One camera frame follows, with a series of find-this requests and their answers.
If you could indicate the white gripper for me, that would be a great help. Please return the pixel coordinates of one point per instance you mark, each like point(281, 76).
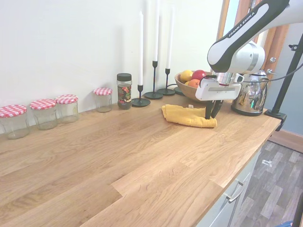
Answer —
point(213, 94)

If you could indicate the yellow cloth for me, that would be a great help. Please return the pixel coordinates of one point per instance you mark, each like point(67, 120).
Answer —
point(180, 116)

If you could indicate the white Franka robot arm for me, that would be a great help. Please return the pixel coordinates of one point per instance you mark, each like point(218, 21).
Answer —
point(236, 40)

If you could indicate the wooden fruit bowl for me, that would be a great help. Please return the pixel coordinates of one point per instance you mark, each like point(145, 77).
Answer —
point(187, 92)

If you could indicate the orange fruit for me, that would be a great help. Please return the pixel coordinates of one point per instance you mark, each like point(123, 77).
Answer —
point(194, 83)

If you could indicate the red apple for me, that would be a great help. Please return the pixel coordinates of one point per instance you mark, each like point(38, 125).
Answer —
point(198, 74)

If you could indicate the stainless steel kettle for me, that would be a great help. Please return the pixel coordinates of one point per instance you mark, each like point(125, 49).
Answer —
point(251, 101)

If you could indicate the yellow fruit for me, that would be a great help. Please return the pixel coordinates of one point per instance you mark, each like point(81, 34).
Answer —
point(186, 75)

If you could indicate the black candle holder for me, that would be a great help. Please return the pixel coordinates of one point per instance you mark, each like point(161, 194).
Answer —
point(140, 102)
point(166, 91)
point(153, 95)

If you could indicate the white kitchen cabinet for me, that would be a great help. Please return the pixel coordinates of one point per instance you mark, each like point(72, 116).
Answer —
point(248, 170)

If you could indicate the black Ulanzi clamp stand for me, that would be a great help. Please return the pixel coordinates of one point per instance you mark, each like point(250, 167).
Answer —
point(284, 89)

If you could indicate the white plastic floor piece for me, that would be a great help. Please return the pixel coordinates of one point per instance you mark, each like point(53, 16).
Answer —
point(266, 162)

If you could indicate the silver door lock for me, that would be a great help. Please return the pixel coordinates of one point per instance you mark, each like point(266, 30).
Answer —
point(273, 59)

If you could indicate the tall white candle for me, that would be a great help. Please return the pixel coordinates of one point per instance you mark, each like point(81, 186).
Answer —
point(155, 30)
point(140, 47)
point(169, 37)

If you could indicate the spice jar with black lid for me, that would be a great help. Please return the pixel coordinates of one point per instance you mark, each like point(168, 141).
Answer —
point(124, 94)

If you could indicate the wooden door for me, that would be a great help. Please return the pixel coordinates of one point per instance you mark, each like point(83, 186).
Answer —
point(277, 42)

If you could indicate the white cabinet drawer front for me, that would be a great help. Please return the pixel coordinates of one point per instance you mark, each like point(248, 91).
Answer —
point(222, 208)

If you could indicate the glass jar red checkered lid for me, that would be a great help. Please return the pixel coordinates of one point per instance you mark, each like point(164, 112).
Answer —
point(103, 101)
point(43, 116)
point(13, 123)
point(67, 111)

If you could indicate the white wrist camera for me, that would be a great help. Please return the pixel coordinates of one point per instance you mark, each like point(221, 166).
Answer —
point(239, 78)

